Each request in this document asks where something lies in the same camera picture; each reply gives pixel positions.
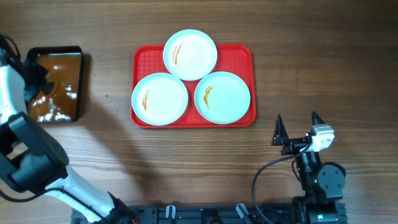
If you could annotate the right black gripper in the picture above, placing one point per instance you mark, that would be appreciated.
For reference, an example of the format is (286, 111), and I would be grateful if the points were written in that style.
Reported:
(280, 137)

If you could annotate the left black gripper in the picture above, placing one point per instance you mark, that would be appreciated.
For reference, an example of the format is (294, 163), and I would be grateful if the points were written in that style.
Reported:
(40, 76)

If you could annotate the white plate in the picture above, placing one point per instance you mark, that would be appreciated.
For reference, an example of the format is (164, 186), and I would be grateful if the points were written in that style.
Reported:
(190, 54)
(222, 97)
(159, 99)

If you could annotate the orange green sponge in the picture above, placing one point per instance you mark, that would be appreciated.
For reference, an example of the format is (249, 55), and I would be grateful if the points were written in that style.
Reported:
(55, 89)

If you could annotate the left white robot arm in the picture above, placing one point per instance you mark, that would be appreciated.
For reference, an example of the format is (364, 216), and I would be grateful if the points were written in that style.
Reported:
(31, 159)

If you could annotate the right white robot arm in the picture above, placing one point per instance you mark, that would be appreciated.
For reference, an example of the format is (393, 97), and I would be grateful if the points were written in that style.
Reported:
(322, 182)

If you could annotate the red plastic tray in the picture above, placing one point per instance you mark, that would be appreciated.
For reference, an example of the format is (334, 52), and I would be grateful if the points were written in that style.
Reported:
(234, 58)

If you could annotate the black water basin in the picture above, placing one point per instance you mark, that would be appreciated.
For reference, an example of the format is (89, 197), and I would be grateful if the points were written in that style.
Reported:
(66, 66)

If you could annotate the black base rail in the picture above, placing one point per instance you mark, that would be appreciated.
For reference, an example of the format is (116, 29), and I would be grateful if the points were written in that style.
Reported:
(282, 214)

